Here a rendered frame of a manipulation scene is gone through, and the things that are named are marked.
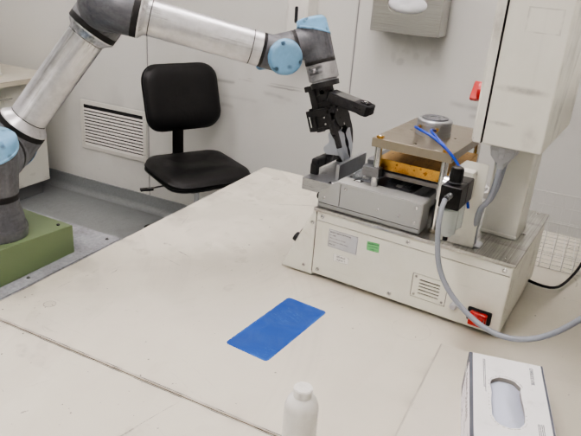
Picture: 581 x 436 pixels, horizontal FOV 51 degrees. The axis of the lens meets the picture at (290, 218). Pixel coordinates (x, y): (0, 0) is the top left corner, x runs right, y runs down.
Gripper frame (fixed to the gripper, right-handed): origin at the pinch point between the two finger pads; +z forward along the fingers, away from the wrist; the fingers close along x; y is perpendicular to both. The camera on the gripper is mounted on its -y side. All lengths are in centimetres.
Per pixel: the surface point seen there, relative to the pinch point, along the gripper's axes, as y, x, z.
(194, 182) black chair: 123, -75, 11
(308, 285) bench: 5.7, 21.5, 25.0
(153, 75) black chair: 143, -87, -41
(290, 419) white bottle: -23, 73, 24
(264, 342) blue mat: 1, 47, 27
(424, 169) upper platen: -23.3, 10.1, 3.1
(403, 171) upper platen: -18.3, 10.2, 2.9
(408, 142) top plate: -21.2, 11.2, -3.5
